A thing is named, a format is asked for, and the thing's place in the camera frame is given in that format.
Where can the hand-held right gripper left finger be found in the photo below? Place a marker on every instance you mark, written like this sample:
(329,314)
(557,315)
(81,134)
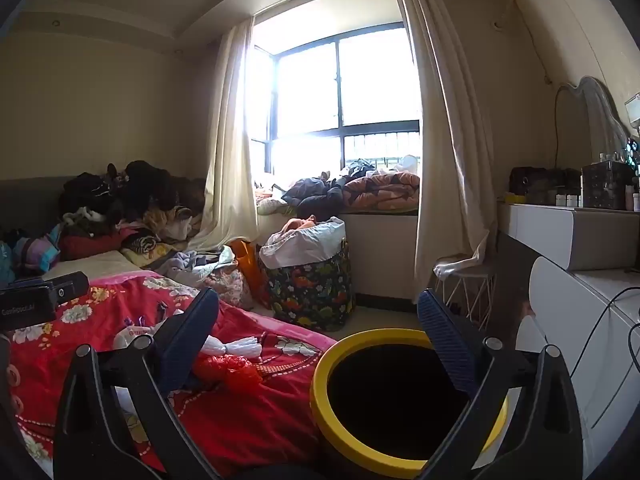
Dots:
(185,340)

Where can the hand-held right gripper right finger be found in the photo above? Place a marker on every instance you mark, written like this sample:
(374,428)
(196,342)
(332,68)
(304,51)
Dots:
(445,340)

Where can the red plastic bag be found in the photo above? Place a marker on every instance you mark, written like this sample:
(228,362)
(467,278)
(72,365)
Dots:
(230,370)

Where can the white printed packet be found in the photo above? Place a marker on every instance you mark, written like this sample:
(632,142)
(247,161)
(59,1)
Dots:
(130,335)

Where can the white twisted wrapper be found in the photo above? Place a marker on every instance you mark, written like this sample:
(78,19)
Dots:
(240,347)

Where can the yellow rimmed trash bin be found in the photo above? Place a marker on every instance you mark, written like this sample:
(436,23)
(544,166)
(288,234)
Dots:
(325,385)

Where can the striped blue pink cloth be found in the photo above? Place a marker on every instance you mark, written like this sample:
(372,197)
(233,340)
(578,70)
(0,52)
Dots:
(35,252)

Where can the floral fabric bag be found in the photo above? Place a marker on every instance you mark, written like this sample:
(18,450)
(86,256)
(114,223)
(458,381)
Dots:
(227,285)

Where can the beige bed sheet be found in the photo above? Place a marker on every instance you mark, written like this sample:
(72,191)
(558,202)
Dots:
(95,265)

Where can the light purple clothes heap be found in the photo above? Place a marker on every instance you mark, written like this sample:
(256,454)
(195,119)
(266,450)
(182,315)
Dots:
(190,265)

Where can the orange bag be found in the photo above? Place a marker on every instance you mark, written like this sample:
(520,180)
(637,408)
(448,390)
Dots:
(247,265)

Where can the red floral blanket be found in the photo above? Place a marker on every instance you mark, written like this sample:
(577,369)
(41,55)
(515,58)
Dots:
(250,425)

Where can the white drawer cabinet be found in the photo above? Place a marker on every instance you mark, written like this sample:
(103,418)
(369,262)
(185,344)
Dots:
(565,320)

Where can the dinosaur print laundry basket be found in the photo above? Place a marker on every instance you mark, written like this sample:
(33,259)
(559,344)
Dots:
(310,295)

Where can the pile of dark clothes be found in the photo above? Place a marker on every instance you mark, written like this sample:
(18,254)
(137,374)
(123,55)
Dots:
(135,190)

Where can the yellow packet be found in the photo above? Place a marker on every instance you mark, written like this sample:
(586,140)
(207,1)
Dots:
(512,198)

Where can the orange cloth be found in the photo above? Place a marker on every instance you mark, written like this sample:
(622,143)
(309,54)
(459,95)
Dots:
(295,225)

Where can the white vanity desk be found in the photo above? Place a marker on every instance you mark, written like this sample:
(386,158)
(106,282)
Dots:
(565,235)

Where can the orange black patterned quilt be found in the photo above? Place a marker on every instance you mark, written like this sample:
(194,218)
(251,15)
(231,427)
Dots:
(382,192)

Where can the green white cloth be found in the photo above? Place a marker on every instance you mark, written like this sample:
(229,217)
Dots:
(272,205)

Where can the cream curtain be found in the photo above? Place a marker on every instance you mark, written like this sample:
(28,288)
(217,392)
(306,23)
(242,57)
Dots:
(225,160)
(450,160)

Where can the black bag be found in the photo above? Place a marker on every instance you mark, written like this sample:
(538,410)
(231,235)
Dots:
(540,182)

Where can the dark puffer jacket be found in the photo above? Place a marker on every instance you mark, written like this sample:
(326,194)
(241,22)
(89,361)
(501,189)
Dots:
(315,197)

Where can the dark clear cosmetic box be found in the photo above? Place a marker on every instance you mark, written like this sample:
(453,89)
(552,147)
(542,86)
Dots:
(607,185)

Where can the black framed window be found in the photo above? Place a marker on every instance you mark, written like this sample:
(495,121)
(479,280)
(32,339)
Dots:
(340,130)

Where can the wavy framed mirror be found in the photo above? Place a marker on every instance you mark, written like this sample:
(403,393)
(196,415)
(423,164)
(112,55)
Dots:
(595,120)

